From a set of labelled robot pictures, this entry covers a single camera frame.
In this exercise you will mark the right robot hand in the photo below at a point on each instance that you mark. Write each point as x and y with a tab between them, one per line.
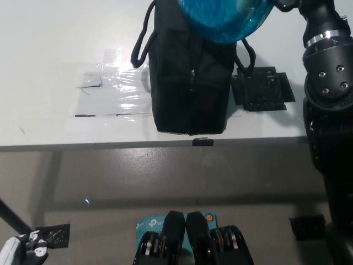
286	4

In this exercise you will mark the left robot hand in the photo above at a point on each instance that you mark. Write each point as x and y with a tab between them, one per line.
34	245

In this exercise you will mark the blue plastic-wrapped plate stack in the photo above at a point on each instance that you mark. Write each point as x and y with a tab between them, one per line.
220	19

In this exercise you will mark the black fabric bag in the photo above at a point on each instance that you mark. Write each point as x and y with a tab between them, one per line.
176	96

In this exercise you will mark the black floor tape patch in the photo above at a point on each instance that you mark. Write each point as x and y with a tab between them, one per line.
307	228
56	234

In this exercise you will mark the black table leg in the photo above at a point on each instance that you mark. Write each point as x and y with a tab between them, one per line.
13	214

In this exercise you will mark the large black tape patch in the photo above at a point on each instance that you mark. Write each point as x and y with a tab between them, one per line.
262	91

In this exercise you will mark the teal router box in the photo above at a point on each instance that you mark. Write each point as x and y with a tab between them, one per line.
150	225

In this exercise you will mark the small black tape strip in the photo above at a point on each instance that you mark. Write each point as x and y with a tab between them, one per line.
202	142

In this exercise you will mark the grey tape piece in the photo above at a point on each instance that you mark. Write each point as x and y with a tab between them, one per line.
91	82

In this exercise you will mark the clear plastic film sheet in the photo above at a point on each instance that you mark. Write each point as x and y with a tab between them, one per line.
124	94

